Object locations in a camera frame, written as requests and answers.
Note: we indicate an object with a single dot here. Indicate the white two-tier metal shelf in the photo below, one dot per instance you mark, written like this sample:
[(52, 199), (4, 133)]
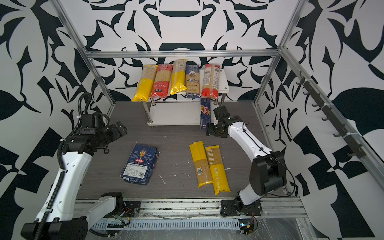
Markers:
[(186, 112)]

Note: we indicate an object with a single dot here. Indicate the blue yellow spaghetti pack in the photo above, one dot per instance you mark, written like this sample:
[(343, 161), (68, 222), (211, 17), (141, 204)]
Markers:
[(192, 81)]

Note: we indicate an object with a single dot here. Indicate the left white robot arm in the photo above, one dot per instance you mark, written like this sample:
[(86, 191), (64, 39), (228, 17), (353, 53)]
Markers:
[(57, 219)]

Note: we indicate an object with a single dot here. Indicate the small clear spaghetti pack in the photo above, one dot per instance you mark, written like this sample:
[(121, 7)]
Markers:
[(201, 164)]

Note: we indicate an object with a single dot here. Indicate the yellow Pastatime spaghetti pack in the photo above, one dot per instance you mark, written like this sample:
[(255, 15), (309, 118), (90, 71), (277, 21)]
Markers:
[(217, 169)]

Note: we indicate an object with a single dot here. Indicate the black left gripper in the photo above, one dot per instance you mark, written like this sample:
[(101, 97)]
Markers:
[(117, 134)]

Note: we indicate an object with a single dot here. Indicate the blue Barilla pasta pack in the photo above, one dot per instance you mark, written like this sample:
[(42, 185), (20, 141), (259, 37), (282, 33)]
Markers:
[(140, 165)]

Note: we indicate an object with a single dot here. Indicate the yellow spaghetti pack underneath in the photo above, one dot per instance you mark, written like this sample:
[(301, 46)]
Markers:
[(145, 84)]

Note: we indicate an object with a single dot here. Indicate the yellow brown spaghetti pack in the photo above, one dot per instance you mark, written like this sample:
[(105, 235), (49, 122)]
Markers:
[(178, 77)]

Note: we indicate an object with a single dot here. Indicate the dark blue pasta pack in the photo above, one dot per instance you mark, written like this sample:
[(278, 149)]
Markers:
[(205, 113)]

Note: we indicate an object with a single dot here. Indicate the black wall hook rail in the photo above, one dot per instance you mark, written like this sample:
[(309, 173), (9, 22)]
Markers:
[(333, 115)]

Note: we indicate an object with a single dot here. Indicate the red ended spaghetti pack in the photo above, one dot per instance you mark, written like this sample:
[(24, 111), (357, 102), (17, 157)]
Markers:
[(211, 82)]

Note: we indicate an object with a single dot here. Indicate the white slotted cable duct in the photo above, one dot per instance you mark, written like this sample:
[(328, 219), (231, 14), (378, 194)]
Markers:
[(175, 224)]

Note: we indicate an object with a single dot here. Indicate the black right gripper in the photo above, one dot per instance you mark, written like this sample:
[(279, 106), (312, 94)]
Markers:
[(209, 130)]

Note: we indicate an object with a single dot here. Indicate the red yellow spaghetti pack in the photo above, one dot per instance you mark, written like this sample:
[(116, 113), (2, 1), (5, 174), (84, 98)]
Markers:
[(162, 81)]

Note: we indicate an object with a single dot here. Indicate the aluminium frame of enclosure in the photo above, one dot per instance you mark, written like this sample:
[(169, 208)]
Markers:
[(372, 162)]

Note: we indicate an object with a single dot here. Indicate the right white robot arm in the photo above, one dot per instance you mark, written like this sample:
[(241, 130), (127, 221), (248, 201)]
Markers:
[(268, 172)]

